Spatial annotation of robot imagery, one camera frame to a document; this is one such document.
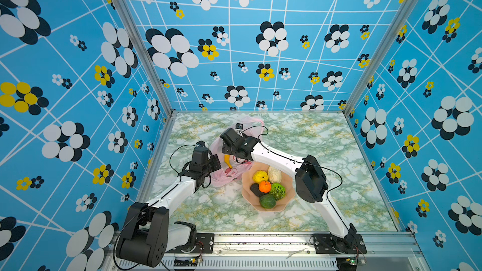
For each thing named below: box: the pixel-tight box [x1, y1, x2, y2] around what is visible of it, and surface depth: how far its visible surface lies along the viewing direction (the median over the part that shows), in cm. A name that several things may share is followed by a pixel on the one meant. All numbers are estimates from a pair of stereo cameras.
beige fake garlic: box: [267, 165, 283, 184], surface depth 86 cm
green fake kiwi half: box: [269, 182, 286, 201], surface depth 82 cm
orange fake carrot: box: [258, 180, 272, 194], surface depth 82 cm
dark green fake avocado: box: [249, 183, 267, 198], surface depth 85 cm
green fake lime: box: [259, 193, 277, 209], surface depth 80 cm
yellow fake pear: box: [252, 170, 268, 184], surface depth 88 cm
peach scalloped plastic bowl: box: [241, 161, 269, 213], surface depth 88 cm
